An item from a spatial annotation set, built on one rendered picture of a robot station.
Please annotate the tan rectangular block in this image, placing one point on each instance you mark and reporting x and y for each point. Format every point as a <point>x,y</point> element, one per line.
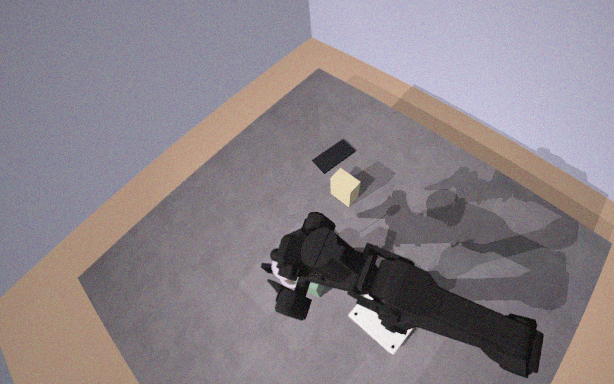
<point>345,187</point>

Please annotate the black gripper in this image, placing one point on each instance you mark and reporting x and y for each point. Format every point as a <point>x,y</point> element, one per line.
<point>294,303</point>

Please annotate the glass french press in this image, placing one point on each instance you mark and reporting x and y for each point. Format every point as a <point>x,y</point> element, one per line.
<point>271,268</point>

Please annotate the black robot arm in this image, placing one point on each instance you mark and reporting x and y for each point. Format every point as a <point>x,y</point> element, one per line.
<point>406,297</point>

